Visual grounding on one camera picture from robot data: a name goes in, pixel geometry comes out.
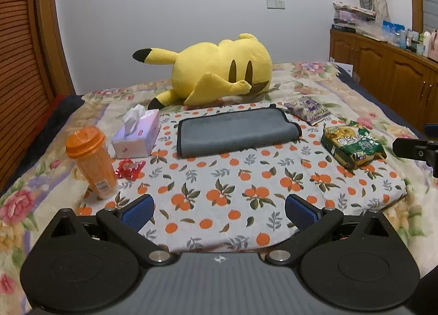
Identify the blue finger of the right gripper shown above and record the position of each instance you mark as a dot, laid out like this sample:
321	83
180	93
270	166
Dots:
431	130
416	149

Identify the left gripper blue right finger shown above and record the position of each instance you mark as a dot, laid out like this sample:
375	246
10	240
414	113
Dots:
303	214

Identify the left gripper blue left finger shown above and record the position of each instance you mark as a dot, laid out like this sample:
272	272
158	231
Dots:
134	215

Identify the purple and grey towel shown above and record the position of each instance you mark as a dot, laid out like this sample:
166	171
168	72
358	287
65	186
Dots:
235	131

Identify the red candy wrapper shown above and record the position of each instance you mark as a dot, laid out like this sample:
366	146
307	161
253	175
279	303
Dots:
129	169

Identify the wooden sideboard cabinet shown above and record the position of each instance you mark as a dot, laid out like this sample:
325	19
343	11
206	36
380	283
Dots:
400	79

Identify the orange print cloth mat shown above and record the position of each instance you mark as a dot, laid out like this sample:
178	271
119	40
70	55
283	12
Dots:
235	201

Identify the green yellow snack bag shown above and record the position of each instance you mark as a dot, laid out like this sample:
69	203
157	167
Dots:
352	146

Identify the orange plastic cup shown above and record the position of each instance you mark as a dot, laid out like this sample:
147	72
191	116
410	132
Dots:
87	148

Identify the pink tissue box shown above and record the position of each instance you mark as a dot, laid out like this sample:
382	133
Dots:
138	134

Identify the bottles on cabinet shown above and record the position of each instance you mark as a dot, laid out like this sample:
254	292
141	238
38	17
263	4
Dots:
424	44

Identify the floral bed sheet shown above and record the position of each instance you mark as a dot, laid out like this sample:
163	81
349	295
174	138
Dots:
50	180

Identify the blue white box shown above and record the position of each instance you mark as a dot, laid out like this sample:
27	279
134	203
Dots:
392	31

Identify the white paper card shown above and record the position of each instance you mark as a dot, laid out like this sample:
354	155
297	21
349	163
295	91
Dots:
348	68

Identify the purple snack packet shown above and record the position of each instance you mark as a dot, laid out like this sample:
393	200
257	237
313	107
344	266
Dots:
308	110

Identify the stack of books and papers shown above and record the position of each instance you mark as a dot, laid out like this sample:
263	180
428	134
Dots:
356	20

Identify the grey round fan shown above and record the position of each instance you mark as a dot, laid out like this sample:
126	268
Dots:
366	4

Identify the yellow Pikachu plush toy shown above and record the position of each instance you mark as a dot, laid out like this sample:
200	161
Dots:
206	72

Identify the wooden slatted headboard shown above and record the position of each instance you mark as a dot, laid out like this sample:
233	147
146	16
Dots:
34	75

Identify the white wall switch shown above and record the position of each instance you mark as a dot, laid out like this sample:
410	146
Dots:
276	4

